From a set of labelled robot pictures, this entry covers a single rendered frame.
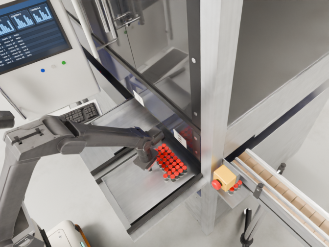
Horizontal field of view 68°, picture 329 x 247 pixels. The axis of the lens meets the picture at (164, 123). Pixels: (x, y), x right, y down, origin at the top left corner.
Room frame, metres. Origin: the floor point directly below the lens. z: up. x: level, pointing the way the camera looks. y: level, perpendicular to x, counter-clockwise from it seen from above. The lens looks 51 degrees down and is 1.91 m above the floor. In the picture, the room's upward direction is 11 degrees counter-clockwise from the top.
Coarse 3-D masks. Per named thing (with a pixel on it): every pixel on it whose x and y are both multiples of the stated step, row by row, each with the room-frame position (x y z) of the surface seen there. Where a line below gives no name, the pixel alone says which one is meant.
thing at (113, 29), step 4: (104, 0) 0.83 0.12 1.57; (104, 4) 0.83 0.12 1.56; (108, 4) 0.83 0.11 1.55; (104, 8) 0.83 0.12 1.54; (108, 8) 0.83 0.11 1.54; (108, 12) 0.83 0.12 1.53; (108, 16) 0.83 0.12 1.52; (112, 16) 0.84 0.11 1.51; (108, 20) 0.83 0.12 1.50; (112, 20) 0.83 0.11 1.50; (112, 24) 0.83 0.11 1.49; (124, 24) 0.86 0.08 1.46; (128, 24) 0.86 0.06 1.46; (112, 28) 0.83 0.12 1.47; (116, 28) 0.84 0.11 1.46; (112, 32) 0.83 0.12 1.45; (116, 32) 0.83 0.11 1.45; (116, 36) 0.83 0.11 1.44
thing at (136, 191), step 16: (160, 144) 0.71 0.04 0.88; (128, 160) 0.63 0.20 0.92; (112, 176) 0.58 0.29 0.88; (128, 176) 0.56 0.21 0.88; (144, 176) 0.55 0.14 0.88; (160, 176) 0.53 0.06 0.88; (192, 176) 0.49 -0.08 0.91; (112, 192) 0.50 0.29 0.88; (128, 192) 0.49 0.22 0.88; (144, 192) 0.47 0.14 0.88; (160, 192) 0.46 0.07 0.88; (128, 208) 0.41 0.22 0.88; (144, 208) 0.40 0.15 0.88
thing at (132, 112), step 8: (128, 104) 1.02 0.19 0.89; (136, 104) 1.02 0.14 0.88; (112, 112) 0.97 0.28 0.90; (120, 112) 0.98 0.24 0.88; (128, 112) 0.97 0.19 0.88; (136, 112) 0.96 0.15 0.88; (144, 112) 0.95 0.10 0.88; (96, 120) 0.93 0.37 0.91; (104, 120) 0.94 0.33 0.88; (112, 120) 0.93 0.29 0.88; (120, 120) 0.92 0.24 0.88; (128, 120) 0.91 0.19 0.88; (136, 120) 0.90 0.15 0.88; (144, 120) 0.89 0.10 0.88; (152, 120) 0.88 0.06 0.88; (144, 128) 0.83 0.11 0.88; (112, 152) 0.71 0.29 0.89
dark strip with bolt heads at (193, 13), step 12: (192, 0) 0.53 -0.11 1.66; (192, 12) 0.53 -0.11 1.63; (192, 24) 0.53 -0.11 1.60; (192, 36) 0.54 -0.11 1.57; (192, 48) 0.54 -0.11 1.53; (192, 60) 0.53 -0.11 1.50; (192, 72) 0.54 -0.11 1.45; (192, 84) 0.54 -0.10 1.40; (192, 96) 0.54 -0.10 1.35; (192, 108) 0.55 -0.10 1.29; (192, 120) 0.55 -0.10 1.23; (192, 132) 0.55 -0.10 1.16; (192, 144) 0.55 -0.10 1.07
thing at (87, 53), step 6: (84, 48) 1.75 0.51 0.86; (90, 54) 1.65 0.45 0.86; (90, 60) 1.58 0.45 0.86; (96, 60) 1.56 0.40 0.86; (96, 66) 1.49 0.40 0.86; (102, 66) 1.48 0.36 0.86; (102, 72) 1.41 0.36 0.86; (108, 72) 1.40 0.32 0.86; (108, 78) 1.33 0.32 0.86; (114, 78) 1.32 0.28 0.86; (114, 84) 1.26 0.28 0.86; (120, 84) 1.25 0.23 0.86; (120, 90) 1.19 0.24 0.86; (126, 90) 1.18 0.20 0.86; (126, 96) 1.13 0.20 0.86
